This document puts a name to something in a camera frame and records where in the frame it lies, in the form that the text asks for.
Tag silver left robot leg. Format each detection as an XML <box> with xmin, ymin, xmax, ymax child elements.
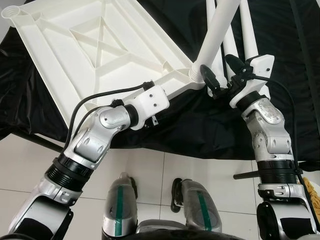
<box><xmin>102</xmin><ymin>171</ymin><xmax>139</xmax><ymax>238</ymax></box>

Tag white plastic table top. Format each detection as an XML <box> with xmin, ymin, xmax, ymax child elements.
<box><xmin>0</xmin><ymin>0</ymin><xmax>208</xmax><ymax>128</ymax></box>

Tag silver right robot leg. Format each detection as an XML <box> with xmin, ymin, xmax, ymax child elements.
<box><xmin>171</xmin><ymin>177</ymin><xmax>223</xmax><ymax>233</ymax></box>

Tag black metal table leg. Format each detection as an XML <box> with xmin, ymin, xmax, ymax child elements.
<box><xmin>22</xmin><ymin>132</ymin><xmax>66</xmax><ymax>153</ymax></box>
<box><xmin>233</xmin><ymin>171</ymin><xmax>261</xmax><ymax>180</ymax></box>

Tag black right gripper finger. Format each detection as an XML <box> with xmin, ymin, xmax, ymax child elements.
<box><xmin>224</xmin><ymin>53</ymin><xmax>247</xmax><ymax>72</ymax></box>
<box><xmin>199</xmin><ymin>64</ymin><xmax>219</xmax><ymax>92</ymax></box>

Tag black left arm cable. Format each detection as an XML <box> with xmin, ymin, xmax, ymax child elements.
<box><xmin>62</xmin><ymin>81</ymin><xmax>156</xmax><ymax>153</ymax></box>

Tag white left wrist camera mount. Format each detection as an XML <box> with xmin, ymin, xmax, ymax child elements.
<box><xmin>131</xmin><ymin>85</ymin><xmax>171</xmax><ymax>131</ymax></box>

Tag yellow crumpled cloth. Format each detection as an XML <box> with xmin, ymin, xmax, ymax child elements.
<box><xmin>301</xmin><ymin>176</ymin><xmax>320</xmax><ymax>221</ymax></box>

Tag silver robot leg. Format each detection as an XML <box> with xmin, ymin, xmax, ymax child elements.
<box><xmin>102</xmin><ymin>171</ymin><xmax>139</xmax><ymax>238</ymax></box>
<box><xmin>171</xmin><ymin>177</ymin><xmax>223</xmax><ymax>233</ymax></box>

